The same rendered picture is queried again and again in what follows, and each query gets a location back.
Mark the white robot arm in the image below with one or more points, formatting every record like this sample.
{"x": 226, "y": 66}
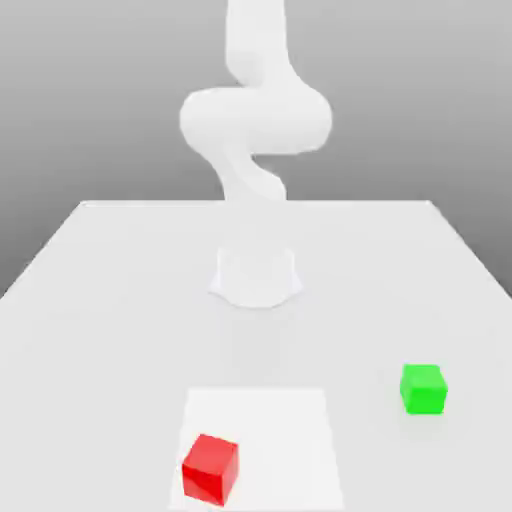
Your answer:
{"x": 256, "y": 120}

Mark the small red cube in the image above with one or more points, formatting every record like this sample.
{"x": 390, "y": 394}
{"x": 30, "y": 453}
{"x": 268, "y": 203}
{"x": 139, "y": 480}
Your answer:
{"x": 208, "y": 468}

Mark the small green cube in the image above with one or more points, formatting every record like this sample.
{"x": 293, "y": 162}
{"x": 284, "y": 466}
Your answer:
{"x": 423, "y": 390}

